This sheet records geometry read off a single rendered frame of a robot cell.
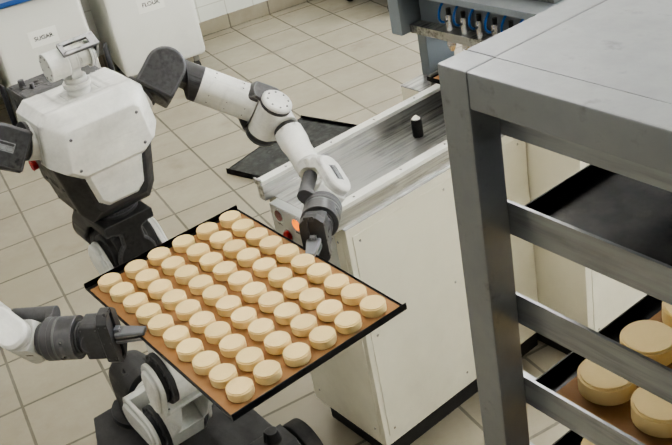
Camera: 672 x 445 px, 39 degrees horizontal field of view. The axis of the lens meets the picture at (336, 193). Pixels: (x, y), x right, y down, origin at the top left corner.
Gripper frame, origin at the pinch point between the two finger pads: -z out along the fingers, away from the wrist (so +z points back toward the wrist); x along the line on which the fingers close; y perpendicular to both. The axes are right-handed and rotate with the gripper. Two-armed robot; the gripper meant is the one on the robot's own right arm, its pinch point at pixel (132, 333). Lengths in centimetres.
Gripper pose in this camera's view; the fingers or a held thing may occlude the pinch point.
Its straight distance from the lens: 193.5
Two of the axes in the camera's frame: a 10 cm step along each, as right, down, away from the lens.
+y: 1.2, -5.0, 8.6
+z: -9.8, 0.9, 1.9
